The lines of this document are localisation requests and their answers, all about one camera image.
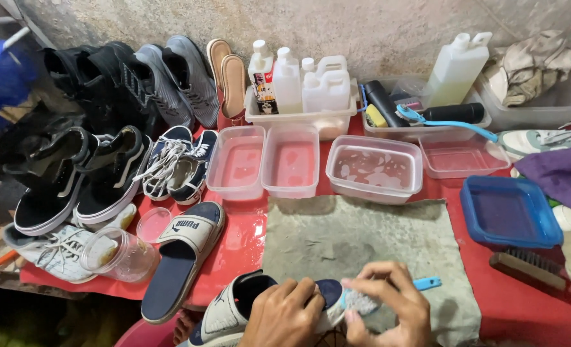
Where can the clear tall plastic container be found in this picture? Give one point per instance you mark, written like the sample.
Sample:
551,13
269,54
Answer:
291,164
236,164

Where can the white bottle with printed label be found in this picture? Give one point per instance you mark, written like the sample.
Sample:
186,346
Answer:
262,82

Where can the blue plastic bag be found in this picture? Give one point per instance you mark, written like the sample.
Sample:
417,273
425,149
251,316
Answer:
1,82

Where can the grey cloth mat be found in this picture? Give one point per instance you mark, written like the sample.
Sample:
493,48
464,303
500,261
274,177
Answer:
362,236

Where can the yellow sponge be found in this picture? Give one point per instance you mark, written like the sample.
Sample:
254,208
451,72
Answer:
376,117

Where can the clear wide plastic container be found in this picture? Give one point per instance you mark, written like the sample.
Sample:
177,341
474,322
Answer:
374,171

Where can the plain white bottle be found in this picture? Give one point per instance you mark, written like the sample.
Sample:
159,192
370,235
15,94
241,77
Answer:
288,86

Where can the clear round jar lid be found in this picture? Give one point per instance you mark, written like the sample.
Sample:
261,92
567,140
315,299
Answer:
153,224

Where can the clear bin with rags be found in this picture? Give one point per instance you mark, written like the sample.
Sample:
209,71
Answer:
545,113

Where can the person's left hand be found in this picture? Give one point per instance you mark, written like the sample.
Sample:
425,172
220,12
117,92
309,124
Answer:
280,313

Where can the clear bin with bottles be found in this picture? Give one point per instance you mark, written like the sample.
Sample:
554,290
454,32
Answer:
314,123

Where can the clear shallow plastic container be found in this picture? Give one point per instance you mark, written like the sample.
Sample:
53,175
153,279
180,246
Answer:
461,159

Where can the tan flat sandal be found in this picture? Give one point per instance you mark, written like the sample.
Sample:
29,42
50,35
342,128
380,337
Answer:
233,86
215,58

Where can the wooden shoe brush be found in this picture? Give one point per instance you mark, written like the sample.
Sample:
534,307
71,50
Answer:
526,270

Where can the red plastic basin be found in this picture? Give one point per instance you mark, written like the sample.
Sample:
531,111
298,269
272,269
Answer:
146,335

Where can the person's right hand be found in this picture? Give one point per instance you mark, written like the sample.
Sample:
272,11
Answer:
401,313

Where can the tall white jerry can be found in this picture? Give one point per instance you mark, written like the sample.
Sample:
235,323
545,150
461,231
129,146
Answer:
456,72

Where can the grey knit sneaker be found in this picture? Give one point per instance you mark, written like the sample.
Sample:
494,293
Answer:
167,91
196,82

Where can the beige crumpled rags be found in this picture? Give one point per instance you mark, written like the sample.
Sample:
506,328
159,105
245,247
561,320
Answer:
531,67

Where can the black high sneaker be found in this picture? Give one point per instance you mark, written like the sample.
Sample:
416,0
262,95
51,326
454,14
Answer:
68,82
121,82

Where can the white lace-up sneaker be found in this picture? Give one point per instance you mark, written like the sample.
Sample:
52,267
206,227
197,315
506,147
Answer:
59,250

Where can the black bottle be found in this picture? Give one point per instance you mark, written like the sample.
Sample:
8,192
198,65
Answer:
384,103
456,113

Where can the blue short scrub brush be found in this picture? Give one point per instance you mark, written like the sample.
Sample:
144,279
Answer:
362,299

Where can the white green sneaker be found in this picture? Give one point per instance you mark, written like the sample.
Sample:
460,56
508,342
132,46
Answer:
531,139

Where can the navy canvas sneaker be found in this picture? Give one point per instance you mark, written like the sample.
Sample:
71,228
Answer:
162,159
191,173

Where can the navy white slide sandal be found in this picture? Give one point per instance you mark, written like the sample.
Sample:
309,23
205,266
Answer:
174,274
227,313

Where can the black white skate shoe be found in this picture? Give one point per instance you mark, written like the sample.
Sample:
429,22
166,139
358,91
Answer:
109,183
49,193

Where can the person's foot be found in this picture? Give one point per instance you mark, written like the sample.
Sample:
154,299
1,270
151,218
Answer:
185,327

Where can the clear plastic jar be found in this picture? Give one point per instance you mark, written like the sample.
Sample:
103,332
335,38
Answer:
121,258

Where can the clear bin with tools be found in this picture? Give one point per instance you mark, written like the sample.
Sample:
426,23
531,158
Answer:
425,130

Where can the purple cloth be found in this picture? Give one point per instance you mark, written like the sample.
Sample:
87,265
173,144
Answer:
562,178

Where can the red plastic table cover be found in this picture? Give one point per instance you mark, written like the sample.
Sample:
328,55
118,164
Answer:
516,308

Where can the blue plastic tray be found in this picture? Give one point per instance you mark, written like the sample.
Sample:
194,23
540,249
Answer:
509,212

